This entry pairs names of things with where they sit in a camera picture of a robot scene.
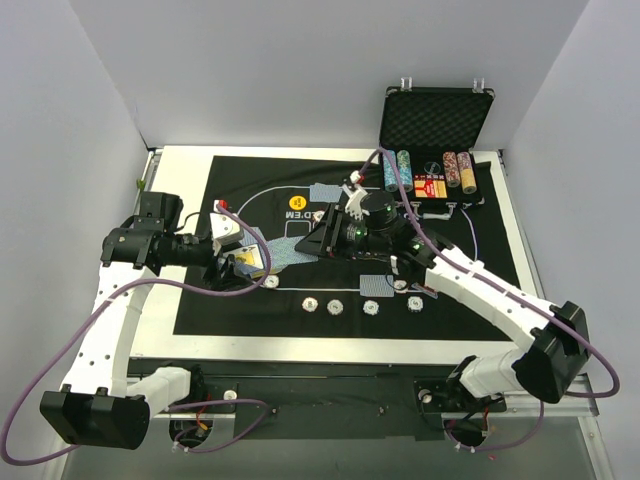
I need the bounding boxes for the yellow dealer button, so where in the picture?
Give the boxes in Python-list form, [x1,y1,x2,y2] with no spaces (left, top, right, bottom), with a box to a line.
[288,195,308,211]

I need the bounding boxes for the grey white single chip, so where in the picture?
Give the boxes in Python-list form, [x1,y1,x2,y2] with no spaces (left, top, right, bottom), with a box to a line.
[263,275,279,289]

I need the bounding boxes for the red white chip stack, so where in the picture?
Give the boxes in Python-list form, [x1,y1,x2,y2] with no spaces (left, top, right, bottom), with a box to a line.
[301,297,319,312]

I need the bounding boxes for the grey white chip stack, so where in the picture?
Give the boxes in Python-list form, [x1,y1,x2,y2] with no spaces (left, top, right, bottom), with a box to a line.
[327,299,344,316]

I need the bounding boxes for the blue white chip stack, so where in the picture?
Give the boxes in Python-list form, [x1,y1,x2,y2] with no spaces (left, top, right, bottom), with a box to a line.
[362,300,380,316]

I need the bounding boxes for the red triangular dealer marker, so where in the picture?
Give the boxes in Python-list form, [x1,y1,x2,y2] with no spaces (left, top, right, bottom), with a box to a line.
[413,284,438,299]

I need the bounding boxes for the blue playing card deck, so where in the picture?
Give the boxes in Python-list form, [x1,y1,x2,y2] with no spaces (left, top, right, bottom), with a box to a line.
[215,242,268,279]

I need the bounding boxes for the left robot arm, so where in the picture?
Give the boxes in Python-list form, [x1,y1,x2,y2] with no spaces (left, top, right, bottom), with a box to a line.
[40,192,318,450]

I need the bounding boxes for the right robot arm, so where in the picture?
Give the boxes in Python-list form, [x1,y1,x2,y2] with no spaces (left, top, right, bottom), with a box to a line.
[320,172,589,409]

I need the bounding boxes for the blue chip row left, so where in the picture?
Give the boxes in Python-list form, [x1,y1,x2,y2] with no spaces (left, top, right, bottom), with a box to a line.
[381,150,398,193]

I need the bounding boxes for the blue chip row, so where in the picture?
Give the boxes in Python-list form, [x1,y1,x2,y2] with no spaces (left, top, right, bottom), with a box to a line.
[381,150,398,193]
[396,150,413,192]

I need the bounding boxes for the red orange card deck box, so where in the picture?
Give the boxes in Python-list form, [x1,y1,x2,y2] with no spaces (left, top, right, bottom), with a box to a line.
[414,179,448,199]

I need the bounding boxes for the blue chip row right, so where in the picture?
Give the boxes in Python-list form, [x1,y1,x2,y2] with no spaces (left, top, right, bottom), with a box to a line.
[396,150,413,192]

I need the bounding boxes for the black poker table mat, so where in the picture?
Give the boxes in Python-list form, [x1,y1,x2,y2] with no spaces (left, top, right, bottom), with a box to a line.
[174,156,519,341]

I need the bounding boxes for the clear round button in case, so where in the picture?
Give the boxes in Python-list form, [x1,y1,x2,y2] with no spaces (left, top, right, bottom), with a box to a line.
[424,161,441,175]

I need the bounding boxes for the red chip row in case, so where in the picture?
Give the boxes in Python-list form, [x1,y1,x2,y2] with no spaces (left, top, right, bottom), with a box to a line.
[443,151,461,188]

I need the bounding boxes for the tan chip row in case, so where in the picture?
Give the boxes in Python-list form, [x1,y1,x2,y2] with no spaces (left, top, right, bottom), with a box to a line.
[456,152,477,195]

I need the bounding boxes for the black poker chip case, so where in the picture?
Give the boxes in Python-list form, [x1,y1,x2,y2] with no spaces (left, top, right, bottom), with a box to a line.
[379,77,495,212]

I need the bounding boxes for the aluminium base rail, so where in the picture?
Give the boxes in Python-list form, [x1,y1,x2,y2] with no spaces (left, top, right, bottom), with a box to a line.
[154,392,599,419]

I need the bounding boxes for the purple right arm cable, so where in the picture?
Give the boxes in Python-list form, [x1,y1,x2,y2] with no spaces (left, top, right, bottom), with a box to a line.
[357,147,621,454]

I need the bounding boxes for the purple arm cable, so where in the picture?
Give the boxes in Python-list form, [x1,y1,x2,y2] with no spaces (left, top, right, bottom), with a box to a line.
[0,204,276,464]
[357,147,621,454]

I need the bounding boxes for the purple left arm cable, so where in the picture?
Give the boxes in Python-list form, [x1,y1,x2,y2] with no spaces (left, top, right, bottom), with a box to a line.
[0,204,276,464]

